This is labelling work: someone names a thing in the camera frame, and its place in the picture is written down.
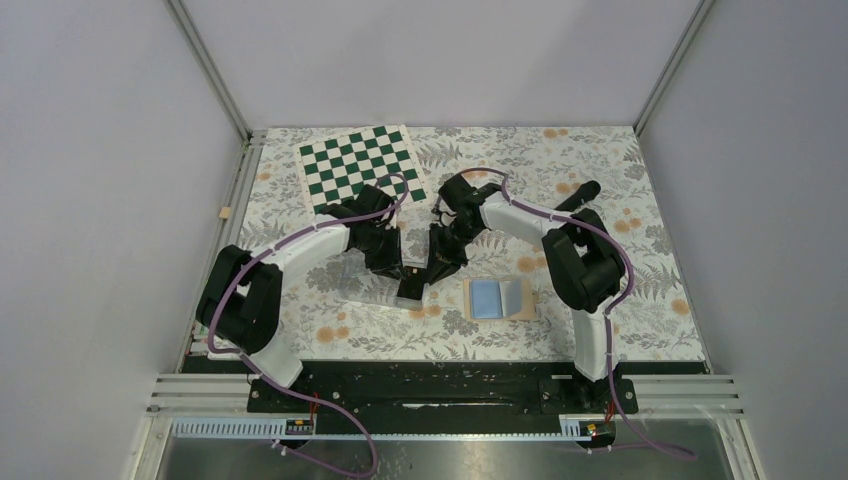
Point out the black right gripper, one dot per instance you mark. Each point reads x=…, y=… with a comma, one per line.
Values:
x=442, y=261

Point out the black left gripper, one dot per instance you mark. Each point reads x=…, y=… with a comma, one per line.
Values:
x=391, y=264

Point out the stack of credit cards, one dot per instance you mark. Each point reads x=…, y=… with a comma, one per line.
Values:
x=412, y=283

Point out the beige leather card holder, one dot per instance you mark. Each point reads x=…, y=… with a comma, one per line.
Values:
x=504, y=298

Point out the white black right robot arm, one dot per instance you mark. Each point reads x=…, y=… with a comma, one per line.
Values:
x=584, y=265

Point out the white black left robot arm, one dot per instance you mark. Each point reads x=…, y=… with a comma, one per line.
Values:
x=241, y=299

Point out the clear plastic card box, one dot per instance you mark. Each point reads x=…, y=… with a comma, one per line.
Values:
x=357, y=283

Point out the floral patterned table mat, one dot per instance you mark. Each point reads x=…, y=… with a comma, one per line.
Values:
x=545, y=166

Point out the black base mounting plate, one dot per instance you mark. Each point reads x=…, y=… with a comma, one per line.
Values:
x=477, y=393

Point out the green white checkerboard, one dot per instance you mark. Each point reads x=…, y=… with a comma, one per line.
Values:
x=335, y=168

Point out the white slotted cable duct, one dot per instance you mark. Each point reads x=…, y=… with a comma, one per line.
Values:
x=301, y=428

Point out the aluminium frame rail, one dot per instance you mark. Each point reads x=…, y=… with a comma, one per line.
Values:
x=198, y=385

